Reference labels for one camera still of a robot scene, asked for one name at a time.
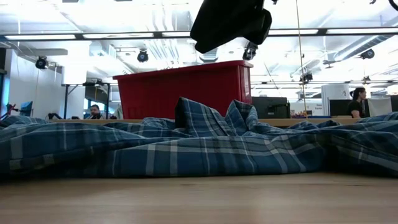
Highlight blue plaid garment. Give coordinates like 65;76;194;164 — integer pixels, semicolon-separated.
0;96;398;179

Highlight blue plaid pajama pants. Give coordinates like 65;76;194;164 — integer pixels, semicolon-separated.
0;114;52;127

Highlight red plastic laundry bin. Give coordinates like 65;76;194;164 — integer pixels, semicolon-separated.
112;60;254;120

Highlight square ceiling vent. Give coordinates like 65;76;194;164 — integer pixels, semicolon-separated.
198;53;218;63

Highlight thin vertical pole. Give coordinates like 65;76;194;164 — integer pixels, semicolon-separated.
295;0;308;119

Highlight black equipment case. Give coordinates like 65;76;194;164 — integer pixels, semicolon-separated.
251;96;292;119

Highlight white round column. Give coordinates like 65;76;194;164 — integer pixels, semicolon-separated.
321;83;351;118

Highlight ceiling air vent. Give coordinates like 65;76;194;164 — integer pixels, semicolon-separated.
334;34;394;62

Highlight long ceiling light fixture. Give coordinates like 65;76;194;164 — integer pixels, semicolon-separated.
0;27;398;41

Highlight person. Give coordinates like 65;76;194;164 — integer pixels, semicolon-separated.
346;87;370;118
88;104;106;120

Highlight white partition panel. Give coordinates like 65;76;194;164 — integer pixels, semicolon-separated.
368;98;393;118

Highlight black metal background table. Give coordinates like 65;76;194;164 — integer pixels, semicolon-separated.
61;81;112;119

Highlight blue chair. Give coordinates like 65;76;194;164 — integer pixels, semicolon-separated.
19;100;34;118

